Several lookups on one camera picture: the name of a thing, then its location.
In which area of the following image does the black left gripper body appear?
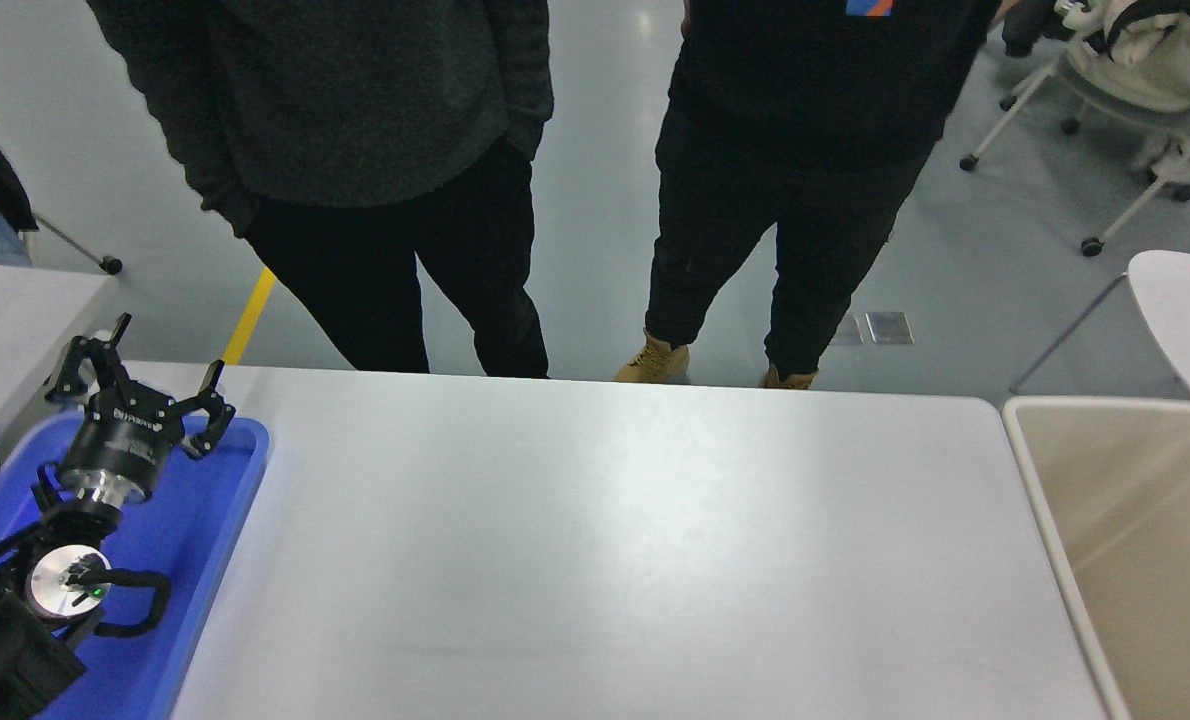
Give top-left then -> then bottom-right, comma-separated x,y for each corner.
57,391 -> 189,492

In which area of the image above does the yellow floor tape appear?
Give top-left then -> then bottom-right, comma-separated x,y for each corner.
221,268 -> 278,366

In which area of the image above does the grey leg wheeled chair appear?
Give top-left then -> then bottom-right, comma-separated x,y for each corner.
0,105 -> 124,275

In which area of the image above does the white side table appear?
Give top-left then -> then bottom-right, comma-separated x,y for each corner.
0,260 -> 119,471

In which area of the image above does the blue plastic tray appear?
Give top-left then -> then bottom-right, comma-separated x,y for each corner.
0,413 -> 271,720

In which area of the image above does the large pale plastic bin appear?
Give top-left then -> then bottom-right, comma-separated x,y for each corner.
1002,395 -> 1190,720

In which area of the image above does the white round table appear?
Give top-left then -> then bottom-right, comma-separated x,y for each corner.
1008,250 -> 1190,411

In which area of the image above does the white frame wheeled chair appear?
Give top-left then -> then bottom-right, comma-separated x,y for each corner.
960,50 -> 1190,259

